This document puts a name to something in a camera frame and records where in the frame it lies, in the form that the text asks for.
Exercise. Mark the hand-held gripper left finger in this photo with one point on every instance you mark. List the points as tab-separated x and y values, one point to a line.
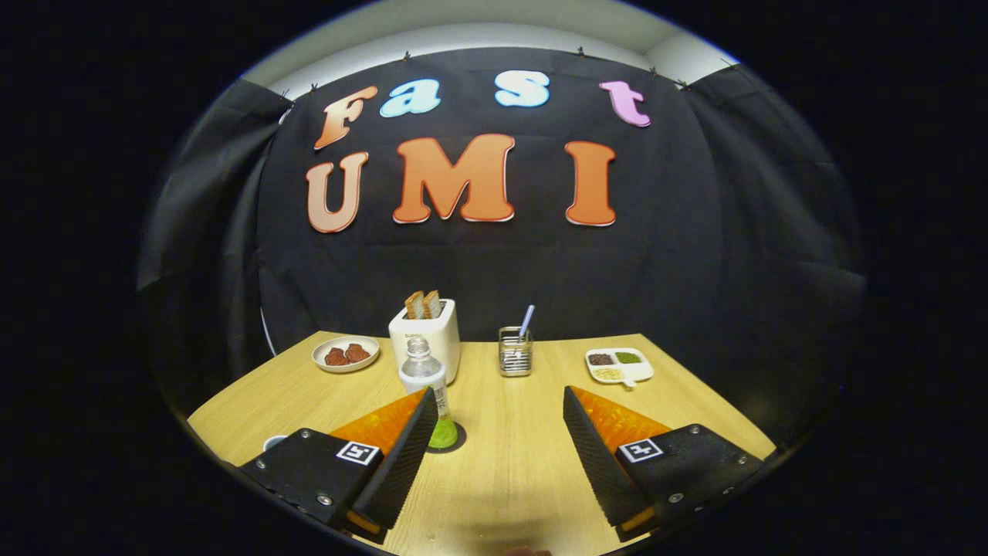
401	463

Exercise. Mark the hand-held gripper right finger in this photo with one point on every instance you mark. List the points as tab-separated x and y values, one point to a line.
598	463

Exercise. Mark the round brown coaster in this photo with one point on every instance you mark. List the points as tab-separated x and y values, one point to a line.
461	439

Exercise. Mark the clear juice bottle white label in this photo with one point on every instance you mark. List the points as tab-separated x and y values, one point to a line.
421	374

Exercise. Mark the wooden table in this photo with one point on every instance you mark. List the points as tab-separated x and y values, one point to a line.
509	432

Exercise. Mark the white divided dish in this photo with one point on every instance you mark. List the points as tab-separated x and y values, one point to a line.
637	372

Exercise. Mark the small white round plate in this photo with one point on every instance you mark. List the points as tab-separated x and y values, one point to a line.
345	368

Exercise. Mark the red meat piece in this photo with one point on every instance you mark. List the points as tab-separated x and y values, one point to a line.
357	353
336	357

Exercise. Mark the white toaster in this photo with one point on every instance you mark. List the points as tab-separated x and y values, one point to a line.
444	340

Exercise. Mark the toast slice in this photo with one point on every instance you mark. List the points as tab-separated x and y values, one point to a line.
432	304
414	306

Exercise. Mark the pale drinking straw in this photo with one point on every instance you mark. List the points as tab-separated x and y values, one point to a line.
526	318

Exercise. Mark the black backdrop cloth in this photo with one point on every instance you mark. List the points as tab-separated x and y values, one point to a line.
679	255

